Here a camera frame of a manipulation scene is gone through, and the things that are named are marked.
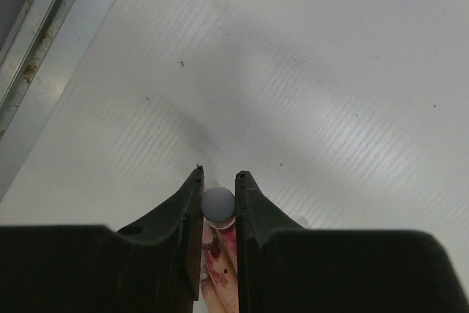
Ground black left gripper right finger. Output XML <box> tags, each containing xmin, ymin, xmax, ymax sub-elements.
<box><xmin>235</xmin><ymin>171</ymin><xmax>468</xmax><ymax>312</ymax></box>

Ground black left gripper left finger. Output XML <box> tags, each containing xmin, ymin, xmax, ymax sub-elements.
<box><xmin>1</xmin><ymin>167</ymin><xmax>204</xmax><ymax>312</ymax></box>

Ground mannequin hand painted nails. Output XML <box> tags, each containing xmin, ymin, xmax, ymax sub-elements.
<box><xmin>200</xmin><ymin>222</ymin><xmax>240</xmax><ymax>312</ymax></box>

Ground aluminium side rail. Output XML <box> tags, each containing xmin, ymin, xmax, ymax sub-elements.
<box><xmin>0</xmin><ymin>0</ymin><xmax>139</xmax><ymax>141</ymax></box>

